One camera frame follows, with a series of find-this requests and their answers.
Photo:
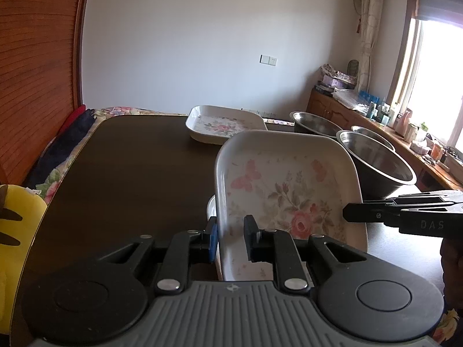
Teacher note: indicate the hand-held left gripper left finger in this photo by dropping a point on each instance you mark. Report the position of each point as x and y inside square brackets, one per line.
[213, 236]

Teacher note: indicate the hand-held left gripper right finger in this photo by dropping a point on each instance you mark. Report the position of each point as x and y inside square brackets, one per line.
[250, 238]

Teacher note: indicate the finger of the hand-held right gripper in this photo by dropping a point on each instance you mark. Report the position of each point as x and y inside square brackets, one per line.
[365, 212]

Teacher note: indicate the large steel bowl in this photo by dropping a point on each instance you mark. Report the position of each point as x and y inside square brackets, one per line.
[379, 166]

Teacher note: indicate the person's right hand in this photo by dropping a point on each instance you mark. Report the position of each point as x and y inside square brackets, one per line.
[454, 271]

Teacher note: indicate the white jar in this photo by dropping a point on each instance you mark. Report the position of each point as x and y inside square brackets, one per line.
[411, 133]

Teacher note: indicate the pink bag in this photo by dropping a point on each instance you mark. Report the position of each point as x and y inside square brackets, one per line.
[403, 124]

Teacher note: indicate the wooden cabinet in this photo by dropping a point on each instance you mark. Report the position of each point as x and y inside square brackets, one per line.
[332, 110]

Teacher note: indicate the blue bottles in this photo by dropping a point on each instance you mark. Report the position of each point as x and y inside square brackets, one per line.
[366, 99]

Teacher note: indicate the clear plastic bag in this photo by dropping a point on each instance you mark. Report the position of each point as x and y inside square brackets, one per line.
[349, 99]

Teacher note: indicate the stack of papers and boxes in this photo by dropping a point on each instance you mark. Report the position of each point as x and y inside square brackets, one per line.
[336, 77]

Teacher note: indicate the window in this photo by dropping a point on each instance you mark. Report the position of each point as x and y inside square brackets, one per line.
[439, 79]

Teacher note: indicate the dark grey round object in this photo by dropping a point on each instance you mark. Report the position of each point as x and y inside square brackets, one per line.
[352, 68]

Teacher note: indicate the floral blanket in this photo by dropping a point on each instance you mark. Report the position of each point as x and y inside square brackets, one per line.
[50, 184]

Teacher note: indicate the navy cloth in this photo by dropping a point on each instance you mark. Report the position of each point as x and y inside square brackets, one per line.
[61, 148]

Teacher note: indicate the patterned curtain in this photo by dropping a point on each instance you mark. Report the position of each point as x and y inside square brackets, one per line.
[370, 29]

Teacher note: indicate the red cloth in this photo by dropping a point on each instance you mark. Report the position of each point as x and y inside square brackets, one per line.
[74, 115]

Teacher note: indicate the yellow plush toy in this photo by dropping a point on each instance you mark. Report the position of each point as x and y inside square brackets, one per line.
[18, 231]

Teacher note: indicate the grey roller blind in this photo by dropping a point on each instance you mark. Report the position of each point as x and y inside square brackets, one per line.
[439, 3]

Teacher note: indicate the white wall outlet row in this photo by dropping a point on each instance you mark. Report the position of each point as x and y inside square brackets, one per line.
[260, 113]

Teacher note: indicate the white wall switch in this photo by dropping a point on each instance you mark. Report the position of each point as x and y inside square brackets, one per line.
[268, 60]

